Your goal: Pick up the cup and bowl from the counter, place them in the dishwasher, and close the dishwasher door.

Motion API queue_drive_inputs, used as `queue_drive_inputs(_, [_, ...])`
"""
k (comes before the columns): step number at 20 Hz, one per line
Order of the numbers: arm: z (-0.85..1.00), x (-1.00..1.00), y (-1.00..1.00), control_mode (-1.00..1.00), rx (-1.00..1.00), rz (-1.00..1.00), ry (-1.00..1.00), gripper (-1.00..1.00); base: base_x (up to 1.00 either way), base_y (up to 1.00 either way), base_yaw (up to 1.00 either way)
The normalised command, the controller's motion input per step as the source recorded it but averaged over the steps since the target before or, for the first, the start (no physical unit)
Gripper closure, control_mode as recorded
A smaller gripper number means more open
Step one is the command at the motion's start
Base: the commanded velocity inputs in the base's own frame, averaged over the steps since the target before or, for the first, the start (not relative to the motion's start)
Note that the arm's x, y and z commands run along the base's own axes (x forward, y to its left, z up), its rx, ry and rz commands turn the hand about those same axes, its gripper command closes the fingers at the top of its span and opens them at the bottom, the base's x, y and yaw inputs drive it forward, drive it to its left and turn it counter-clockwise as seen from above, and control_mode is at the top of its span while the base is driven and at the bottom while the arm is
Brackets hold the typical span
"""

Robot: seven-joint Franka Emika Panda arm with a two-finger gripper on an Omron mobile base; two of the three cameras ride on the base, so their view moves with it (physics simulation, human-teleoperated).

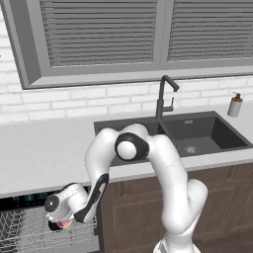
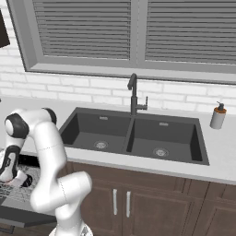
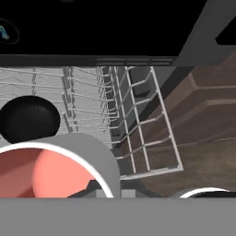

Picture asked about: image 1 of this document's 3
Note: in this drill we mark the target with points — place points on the grey slatted window blind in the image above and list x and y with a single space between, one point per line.
99 33
210 29

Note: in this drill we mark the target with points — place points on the brown wooden cupboard door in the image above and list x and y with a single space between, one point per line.
247 197
131 217
219 207

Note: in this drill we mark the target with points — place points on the white soap dispenser brown pump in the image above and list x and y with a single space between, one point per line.
234 107

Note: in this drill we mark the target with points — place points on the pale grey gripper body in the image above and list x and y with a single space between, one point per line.
59 226

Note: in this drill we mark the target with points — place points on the dark grey double sink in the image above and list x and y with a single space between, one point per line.
204 131

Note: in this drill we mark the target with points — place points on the black dishwasher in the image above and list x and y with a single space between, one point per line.
23 198

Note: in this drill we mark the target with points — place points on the grey window frame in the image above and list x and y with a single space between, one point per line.
33 42

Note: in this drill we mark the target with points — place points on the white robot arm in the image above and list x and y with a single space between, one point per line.
171 184

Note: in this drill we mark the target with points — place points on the black sink tap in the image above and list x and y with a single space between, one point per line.
160 99

